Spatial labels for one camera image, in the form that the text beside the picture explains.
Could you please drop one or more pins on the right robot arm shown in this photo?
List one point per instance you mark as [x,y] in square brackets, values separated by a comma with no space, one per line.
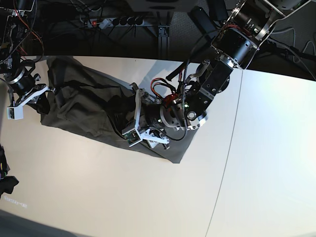
[17,20]

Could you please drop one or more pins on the black power adapter brick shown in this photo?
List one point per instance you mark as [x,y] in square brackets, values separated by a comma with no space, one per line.
[201,20]

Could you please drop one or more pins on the grey green T-shirt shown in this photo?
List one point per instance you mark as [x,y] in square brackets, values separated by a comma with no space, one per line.
[88,103]

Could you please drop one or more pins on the black cloth pile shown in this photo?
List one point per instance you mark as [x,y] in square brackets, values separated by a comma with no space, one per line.
[7,183]

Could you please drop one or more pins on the aluminium frame post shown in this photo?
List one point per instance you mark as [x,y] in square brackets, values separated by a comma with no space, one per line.
[163,20]

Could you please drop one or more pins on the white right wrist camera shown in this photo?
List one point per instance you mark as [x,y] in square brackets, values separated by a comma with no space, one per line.
[15,113]

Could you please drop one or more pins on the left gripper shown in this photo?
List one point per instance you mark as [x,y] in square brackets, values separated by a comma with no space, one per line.
[153,116]

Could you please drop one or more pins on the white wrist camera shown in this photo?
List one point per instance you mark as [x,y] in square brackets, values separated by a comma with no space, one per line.
[132,136]
[15,113]

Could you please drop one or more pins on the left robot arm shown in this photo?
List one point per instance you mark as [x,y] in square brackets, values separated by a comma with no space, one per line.
[235,37]

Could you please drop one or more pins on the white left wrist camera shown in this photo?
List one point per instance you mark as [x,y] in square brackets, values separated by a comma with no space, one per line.
[132,136]

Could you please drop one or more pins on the white power strip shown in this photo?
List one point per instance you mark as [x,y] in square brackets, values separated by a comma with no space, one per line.
[103,23]

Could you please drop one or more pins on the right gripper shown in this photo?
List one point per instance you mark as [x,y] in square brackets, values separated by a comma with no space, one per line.
[23,88]

